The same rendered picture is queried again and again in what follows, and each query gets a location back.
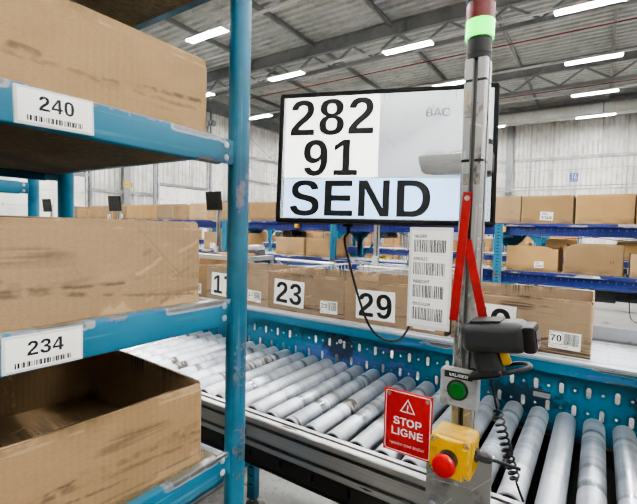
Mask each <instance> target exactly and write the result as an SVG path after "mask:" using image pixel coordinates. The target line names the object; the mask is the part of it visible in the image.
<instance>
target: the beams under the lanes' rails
mask: <svg viewBox="0 0 637 504"><path fill-rule="evenodd" d="M496 421H497V420H494V419H492V421H491V423H490V424H489V426H488V428H487V429H486V431H485V433H484V434H486V435H489V433H490V431H491V429H492V428H493V426H494V424H495V422H496ZM522 429H523V426H519V425H518V427H517V429H516V431H515V433H514V436H513V438H512V440H511V442H515V443H517V441H518V439H519V436H520V434H521V431H522ZM550 438H551V434H550V433H546V432H545V435H544V438H543V442H542V445H541V449H540V450H544V451H547V450H548V446H549V442H550ZM201 439H202V440H205V441H207V442H209V443H212V444H214V445H216V446H218V447H221V448H223V449H224V435H223V434H221V433H219V432H216V431H214V430H211V429H209V428H206V427H204V426H202V425H201ZM580 451H581V441H578V440H574V447H573V454H572V458H573V459H576V460H580ZM245 458H246V459H248V460H250V461H252V462H255V463H257V464H259V465H261V466H264V467H266V468H268V469H271V470H273V471H275V472H277V473H280V474H282V475H284V476H286V477H289V478H291V479H293V480H296V481H298V482H300V483H302V484H305V485H307V486H309V487H311V488H314V489H316V490H318V491H321V492H323V493H325V494H327V495H330V496H332V497H334V498H336V499H339V500H341V501H343V502H346V503H348V504H390V503H388V502H385V501H383V500H381V499H378V498H376V497H373V496H371V495H368V494H366V493H364V492H361V491H359V490H356V489H354V488H352V487H349V486H347V485H344V484H342V483H339V482H337V481H335V480H332V479H330V478H327V477H325V476H323V475H320V474H318V473H315V472H313V471H310V470H308V469H306V468H303V467H301V466H298V465H296V464H294V463H291V462H289V461H286V460H284V459H281V458H279V457H277V456H274V455H272V454H269V453H267V452H264V451H262V450H260V449H257V448H255V447H252V446H250V445H248V444H245ZM606 468H609V469H612V470H615V468H614V452H613V449H609V448H606Z"/></svg>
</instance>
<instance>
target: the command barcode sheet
mask: <svg viewBox="0 0 637 504"><path fill-rule="evenodd" d="M458 234H459V232H454V228H435V227H410V246H409V274H408V302H407V326H413V327H420V328H426V329H433V330H439V331H446V332H449V330H450V320H449V314H450V306H451V282H452V257H453V240H456V241H458Z"/></svg>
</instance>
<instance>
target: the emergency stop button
mask: <svg viewBox="0 0 637 504"><path fill-rule="evenodd" d="M432 468H433V471H434V472H435V473H436V475H438V476H439V477H441V478H444V479H447V478H450V477H452V476H453V475H454V473H455V464H454V462H453V460H452V459H451V458H450V457H449V456H448V455H446V454H437V455H435V456H434V457H433V459H432Z"/></svg>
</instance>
